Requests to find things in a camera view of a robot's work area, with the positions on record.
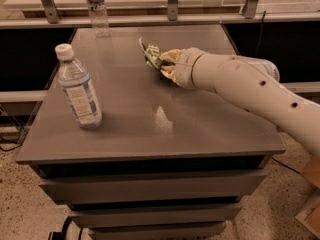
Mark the far clear water bottle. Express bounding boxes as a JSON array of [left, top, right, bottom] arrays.
[[86, 0, 110, 37]]

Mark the black hanging cable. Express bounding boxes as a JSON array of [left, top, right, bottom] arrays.
[[250, 10, 268, 60]]

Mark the middle grey drawer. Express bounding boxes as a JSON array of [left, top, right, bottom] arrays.
[[70, 203, 241, 228]]

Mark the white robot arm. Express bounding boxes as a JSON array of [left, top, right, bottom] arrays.
[[161, 48, 320, 156]]

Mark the black cable left floor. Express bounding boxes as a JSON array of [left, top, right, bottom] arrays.
[[0, 133, 24, 152]]

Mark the black cable floor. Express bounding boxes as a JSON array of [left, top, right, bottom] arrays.
[[0, 133, 24, 152], [271, 157, 302, 176]]

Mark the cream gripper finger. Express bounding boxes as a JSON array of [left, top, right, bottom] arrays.
[[160, 49, 184, 63], [160, 66, 176, 83]]

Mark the grey drawer cabinet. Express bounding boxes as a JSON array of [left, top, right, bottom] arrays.
[[15, 24, 288, 240]]

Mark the near water bottle white cap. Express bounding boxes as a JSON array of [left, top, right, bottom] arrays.
[[55, 43, 102, 128]]

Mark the green jalapeno chip bag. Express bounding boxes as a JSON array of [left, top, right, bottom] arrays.
[[138, 38, 175, 71]]

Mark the bottom grey drawer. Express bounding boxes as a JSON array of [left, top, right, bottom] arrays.
[[89, 222, 226, 240]]

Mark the grey drawer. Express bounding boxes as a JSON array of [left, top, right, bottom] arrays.
[[89, 222, 226, 240], [70, 203, 241, 228], [40, 170, 266, 205]]

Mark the cardboard box right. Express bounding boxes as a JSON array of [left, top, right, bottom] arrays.
[[295, 156, 320, 240]]

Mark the top grey drawer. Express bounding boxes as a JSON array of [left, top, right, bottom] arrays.
[[40, 170, 266, 205]]

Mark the black cable right floor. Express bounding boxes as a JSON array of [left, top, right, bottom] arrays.
[[271, 157, 302, 176]]

